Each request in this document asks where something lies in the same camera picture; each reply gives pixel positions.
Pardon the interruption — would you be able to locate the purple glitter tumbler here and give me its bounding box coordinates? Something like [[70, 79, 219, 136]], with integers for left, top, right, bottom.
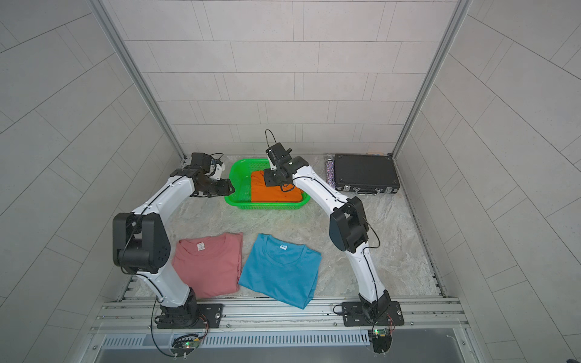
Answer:
[[325, 154, 336, 189]]

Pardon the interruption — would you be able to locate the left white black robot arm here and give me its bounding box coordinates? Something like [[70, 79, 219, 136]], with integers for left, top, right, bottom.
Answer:
[[112, 164, 235, 328]]

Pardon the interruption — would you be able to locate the right green circuit board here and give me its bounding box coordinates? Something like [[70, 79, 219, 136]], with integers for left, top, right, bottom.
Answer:
[[369, 328, 393, 355]]

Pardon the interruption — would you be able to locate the pink folded t-shirt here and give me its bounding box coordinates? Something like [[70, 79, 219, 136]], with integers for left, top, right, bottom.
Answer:
[[172, 233, 244, 299]]

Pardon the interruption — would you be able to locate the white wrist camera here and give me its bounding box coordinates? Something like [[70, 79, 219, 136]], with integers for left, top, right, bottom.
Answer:
[[208, 160, 224, 180], [266, 142, 292, 169]]

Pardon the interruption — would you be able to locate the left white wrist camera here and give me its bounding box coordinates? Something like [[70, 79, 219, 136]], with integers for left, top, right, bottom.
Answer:
[[208, 160, 224, 180]]

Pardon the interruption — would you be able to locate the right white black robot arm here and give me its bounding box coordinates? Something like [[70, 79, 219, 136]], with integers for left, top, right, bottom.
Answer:
[[265, 155, 392, 322]]

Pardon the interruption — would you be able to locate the black hard case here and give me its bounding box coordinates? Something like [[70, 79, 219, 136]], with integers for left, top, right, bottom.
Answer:
[[334, 154, 400, 195]]

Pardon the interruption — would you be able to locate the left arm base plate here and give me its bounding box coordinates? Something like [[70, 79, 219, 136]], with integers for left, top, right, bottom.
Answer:
[[154, 303, 224, 330]]

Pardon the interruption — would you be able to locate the orange t-shirt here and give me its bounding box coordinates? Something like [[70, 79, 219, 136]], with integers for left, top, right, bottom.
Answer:
[[251, 170, 303, 203]]

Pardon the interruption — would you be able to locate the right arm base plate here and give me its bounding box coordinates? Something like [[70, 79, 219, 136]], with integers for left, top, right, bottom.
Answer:
[[337, 301, 405, 327]]

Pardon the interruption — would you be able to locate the blue t-shirt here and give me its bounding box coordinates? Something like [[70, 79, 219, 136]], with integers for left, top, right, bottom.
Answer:
[[239, 234, 322, 309]]

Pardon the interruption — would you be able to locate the aluminium mounting rail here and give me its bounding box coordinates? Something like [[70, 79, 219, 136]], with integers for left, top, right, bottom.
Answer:
[[89, 296, 469, 334]]

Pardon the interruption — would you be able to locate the green circuit board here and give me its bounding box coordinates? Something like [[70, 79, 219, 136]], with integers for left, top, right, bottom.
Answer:
[[369, 328, 393, 355], [170, 334, 201, 359]]

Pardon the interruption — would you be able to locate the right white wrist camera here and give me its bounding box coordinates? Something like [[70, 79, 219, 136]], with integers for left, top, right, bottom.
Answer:
[[266, 142, 292, 169]]

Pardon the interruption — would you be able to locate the left green circuit board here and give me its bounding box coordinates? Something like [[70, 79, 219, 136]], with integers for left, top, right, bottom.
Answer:
[[170, 334, 201, 359]]

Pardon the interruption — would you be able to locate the green plastic basket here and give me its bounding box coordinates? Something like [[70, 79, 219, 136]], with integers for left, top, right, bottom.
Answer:
[[225, 158, 310, 210]]

